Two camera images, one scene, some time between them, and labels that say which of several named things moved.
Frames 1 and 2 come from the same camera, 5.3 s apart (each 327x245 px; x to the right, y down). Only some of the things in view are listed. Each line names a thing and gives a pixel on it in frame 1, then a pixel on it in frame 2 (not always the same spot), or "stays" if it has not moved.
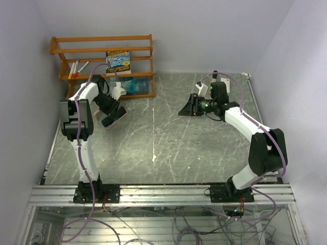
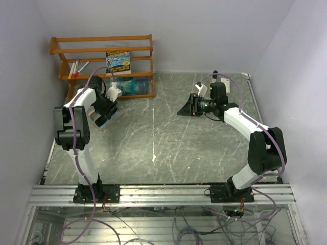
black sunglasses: (119, 113) -> (100, 121)
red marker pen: (75, 74) stays
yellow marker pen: (71, 70) stays
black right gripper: (192, 107) stays
